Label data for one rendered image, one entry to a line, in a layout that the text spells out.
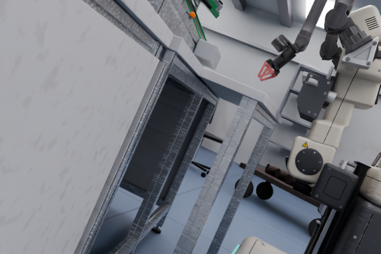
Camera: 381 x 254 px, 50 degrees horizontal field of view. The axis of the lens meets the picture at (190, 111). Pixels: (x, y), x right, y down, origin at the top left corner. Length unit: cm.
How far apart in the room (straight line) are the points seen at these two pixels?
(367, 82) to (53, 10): 144
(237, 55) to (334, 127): 704
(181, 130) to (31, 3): 123
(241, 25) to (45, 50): 840
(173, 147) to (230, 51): 717
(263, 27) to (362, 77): 706
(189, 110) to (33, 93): 116
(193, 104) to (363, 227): 73
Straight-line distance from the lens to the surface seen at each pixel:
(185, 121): 156
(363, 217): 152
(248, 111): 119
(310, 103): 164
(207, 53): 140
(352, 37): 157
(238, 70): 855
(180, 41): 83
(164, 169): 158
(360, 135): 835
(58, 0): 42
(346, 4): 159
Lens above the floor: 75
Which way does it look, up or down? 1 degrees down
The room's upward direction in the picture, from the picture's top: 24 degrees clockwise
